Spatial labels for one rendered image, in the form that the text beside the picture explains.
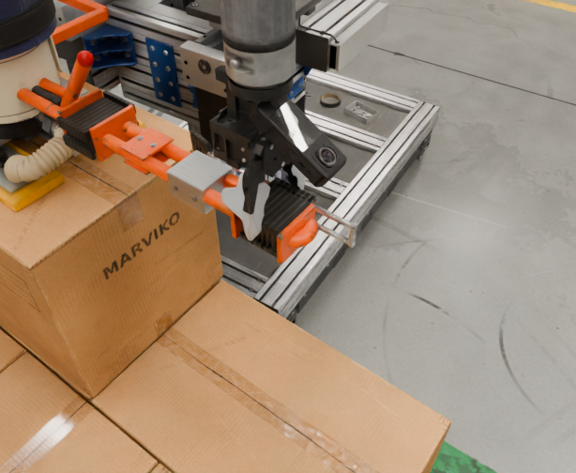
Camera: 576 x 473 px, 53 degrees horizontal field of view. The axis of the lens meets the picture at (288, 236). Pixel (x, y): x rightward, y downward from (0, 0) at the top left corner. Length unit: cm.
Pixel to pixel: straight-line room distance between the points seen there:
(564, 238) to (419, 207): 55
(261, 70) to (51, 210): 54
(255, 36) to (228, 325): 83
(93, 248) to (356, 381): 58
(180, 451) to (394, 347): 97
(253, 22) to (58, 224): 55
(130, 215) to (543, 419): 137
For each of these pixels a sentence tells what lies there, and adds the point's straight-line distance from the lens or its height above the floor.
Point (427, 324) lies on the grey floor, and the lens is 203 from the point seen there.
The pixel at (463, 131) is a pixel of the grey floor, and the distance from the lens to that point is 288.
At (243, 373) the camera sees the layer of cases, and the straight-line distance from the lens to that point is 124.
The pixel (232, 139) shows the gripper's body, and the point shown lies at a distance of 68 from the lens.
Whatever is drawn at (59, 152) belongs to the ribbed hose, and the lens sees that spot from 102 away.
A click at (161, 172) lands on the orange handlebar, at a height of 108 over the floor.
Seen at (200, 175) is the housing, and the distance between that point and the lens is 81.
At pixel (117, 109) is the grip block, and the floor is 109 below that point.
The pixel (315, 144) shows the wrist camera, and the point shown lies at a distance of 65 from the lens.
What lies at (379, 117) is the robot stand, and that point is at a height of 21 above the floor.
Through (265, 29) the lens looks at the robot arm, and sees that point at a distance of 59.
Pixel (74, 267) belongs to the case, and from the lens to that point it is 102.
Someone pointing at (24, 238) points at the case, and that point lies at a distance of 100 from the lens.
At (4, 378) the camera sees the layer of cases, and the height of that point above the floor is 54.
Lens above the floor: 160
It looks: 46 degrees down
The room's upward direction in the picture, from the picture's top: straight up
